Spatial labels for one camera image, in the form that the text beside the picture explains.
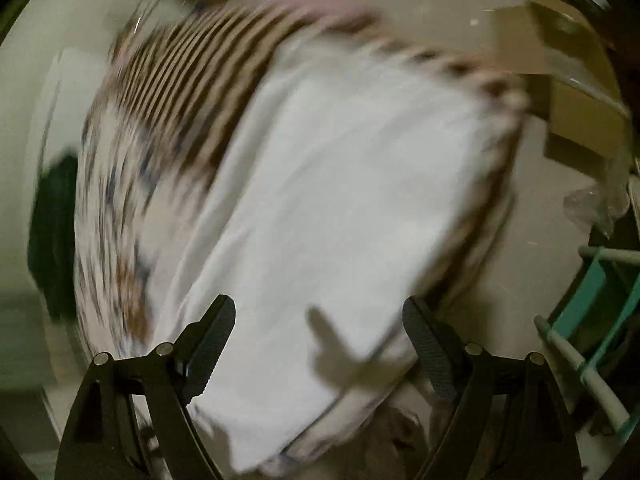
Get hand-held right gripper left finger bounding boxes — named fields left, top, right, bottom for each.
left=54, top=294, right=237, bottom=480

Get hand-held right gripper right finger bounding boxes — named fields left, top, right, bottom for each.
left=402, top=296, right=586, bottom=480

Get white pants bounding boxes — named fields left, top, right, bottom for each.
left=150, top=35, right=516, bottom=476

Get teal and white rack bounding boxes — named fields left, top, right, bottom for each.
left=532, top=245, right=640, bottom=441

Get dark green cloth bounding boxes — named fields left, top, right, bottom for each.
left=27, top=152, right=81, bottom=321

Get clear plastic wrap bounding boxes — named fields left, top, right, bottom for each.
left=562, top=160, right=631, bottom=238

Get striped patterned blanket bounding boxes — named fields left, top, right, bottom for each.
left=72, top=0, right=531, bottom=478

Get cardboard box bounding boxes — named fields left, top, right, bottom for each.
left=492, top=0, right=631, bottom=161

